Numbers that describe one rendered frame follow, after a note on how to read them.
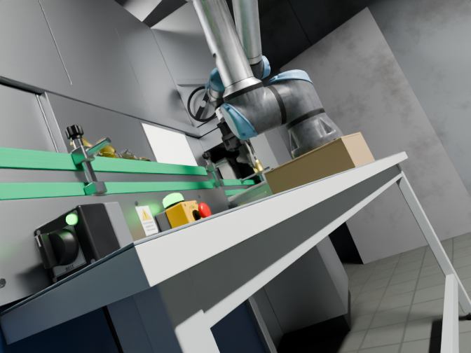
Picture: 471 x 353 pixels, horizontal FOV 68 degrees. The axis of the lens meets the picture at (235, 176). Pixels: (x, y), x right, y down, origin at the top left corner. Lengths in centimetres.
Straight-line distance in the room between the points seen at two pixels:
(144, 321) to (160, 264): 9
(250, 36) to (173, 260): 96
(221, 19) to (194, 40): 133
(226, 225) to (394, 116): 304
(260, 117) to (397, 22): 302
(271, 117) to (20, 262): 68
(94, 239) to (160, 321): 17
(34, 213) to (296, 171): 63
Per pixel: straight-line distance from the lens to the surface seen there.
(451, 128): 368
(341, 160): 89
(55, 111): 116
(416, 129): 328
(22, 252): 50
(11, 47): 126
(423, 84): 371
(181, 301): 33
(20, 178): 58
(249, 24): 115
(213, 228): 33
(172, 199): 73
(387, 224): 331
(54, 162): 63
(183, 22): 238
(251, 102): 93
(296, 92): 97
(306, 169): 92
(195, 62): 225
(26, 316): 43
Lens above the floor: 73
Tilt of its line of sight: 8 degrees up
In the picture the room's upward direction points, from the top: 24 degrees counter-clockwise
